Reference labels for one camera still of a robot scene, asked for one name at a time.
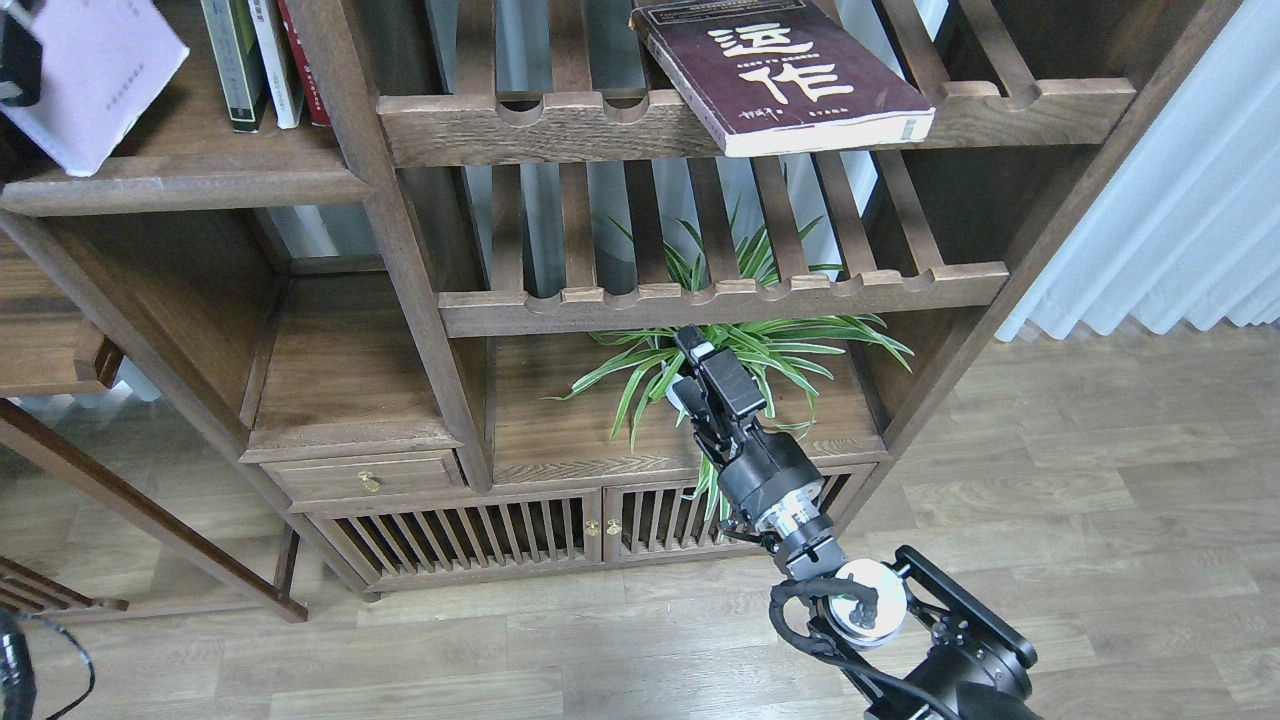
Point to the green spider plant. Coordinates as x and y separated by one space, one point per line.
650 355

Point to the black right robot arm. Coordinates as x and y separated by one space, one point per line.
912 640

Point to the dark wooden bookshelf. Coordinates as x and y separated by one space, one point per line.
398 292

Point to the white plant pot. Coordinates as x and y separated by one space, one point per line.
675 395

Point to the yellow and black book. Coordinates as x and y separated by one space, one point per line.
235 46

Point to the white upright book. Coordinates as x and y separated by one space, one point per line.
285 85

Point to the dark maroon book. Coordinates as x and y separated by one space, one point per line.
778 77

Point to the brass drawer knob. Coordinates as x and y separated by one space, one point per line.
369 482

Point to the red upright book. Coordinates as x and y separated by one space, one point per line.
316 110

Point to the white curtain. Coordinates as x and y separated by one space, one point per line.
1187 232

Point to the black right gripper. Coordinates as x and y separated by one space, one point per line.
767 486

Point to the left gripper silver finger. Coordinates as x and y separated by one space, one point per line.
21 58

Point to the pale purple book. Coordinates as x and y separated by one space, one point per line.
103 64

